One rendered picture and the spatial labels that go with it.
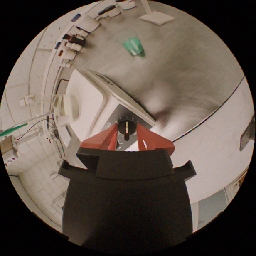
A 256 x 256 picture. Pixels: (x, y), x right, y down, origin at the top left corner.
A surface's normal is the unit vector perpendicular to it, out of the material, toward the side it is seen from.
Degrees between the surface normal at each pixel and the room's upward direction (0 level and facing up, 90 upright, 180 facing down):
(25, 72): 90
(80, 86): 0
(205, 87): 0
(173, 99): 0
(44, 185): 90
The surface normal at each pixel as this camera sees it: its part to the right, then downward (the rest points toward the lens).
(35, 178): 0.70, -0.51
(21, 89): 0.59, 0.81
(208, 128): -0.40, 0.29
